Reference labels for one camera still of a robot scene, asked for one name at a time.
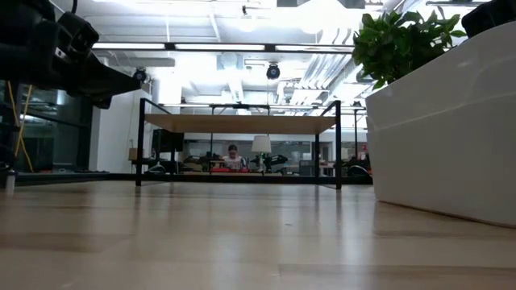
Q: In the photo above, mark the black background robot arm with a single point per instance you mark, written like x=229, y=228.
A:
x=270, y=160

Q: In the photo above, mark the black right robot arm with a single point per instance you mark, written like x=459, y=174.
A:
x=492, y=16

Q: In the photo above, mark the black ceiling spotlight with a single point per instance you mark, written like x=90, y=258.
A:
x=141, y=75
x=273, y=71

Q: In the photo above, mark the cardboard box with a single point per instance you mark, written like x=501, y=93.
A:
x=132, y=154

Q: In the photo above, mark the black monitor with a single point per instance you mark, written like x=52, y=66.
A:
x=167, y=141

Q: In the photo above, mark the long linear ceiling light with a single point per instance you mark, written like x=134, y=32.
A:
x=219, y=47

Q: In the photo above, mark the person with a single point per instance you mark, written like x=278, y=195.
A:
x=234, y=161

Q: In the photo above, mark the red flat object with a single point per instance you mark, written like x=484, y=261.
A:
x=230, y=170

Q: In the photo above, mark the white shade table lamp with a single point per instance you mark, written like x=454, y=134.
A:
x=261, y=144

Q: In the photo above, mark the green potted plant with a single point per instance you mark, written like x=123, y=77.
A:
x=399, y=44

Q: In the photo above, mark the wooden shelf with black frame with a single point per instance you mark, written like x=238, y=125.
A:
x=242, y=124

